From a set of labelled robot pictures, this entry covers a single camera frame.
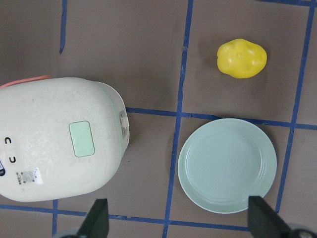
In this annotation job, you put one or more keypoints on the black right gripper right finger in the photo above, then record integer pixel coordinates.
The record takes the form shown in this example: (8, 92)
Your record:
(263, 222)

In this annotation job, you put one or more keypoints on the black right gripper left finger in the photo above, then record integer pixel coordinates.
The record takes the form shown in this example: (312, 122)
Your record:
(96, 223)

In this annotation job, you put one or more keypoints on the white rice cooker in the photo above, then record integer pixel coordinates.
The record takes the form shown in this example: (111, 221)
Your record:
(59, 137)

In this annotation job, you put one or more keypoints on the green plate near lemon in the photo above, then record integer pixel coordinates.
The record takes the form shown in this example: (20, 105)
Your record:
(224, 162)

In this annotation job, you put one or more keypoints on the yellow lemon toy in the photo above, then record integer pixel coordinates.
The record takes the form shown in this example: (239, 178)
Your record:
(241, 59)

